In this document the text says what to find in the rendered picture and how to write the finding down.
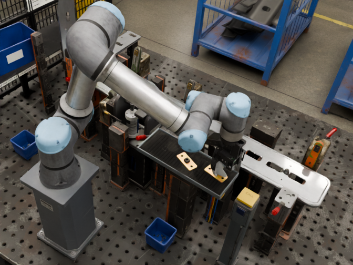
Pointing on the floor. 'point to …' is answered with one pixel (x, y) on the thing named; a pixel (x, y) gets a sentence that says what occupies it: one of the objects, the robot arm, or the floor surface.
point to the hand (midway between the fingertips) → (217, 170)
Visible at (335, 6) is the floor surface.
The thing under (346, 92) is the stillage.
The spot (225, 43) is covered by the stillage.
